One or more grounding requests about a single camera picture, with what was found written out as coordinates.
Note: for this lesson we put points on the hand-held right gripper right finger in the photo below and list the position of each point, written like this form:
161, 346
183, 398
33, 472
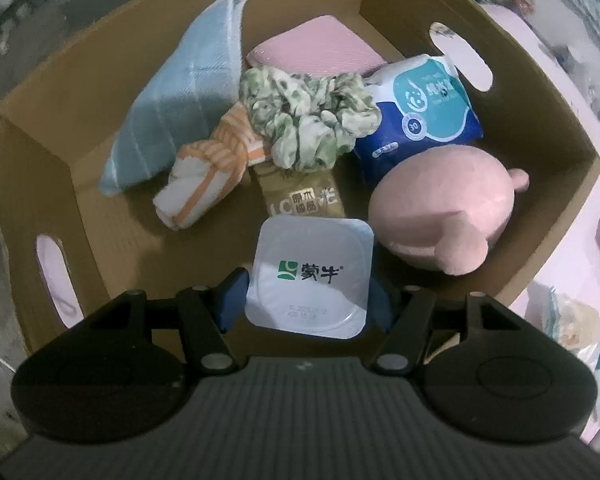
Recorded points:
380, 305

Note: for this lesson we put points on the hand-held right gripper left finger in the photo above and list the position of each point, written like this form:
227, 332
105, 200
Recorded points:
232, 295

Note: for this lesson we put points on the white yogurt cup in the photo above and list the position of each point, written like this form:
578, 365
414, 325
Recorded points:
310, 280

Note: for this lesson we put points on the pink plush toy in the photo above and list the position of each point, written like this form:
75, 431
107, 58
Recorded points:
430, 205

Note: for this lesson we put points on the gold tissue pack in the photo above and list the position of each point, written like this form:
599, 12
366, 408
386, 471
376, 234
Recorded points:
300, 195

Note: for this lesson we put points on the orange striped towel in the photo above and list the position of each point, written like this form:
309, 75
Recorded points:
205, 175

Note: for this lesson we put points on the brown cardboard box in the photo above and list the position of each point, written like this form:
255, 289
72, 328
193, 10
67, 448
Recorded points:
105, 240

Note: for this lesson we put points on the green white scrunched cloth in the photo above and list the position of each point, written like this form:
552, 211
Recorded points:
300, 125

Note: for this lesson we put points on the blue white wipes pack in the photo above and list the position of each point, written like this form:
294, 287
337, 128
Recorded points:
430, 105

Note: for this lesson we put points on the light blue towel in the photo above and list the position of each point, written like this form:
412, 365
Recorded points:
180, 95

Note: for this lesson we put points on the pink sponge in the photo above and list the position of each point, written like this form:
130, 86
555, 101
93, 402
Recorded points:
320, 45

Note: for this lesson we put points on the white blue plastic bag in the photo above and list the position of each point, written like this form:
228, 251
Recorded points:
570, 320

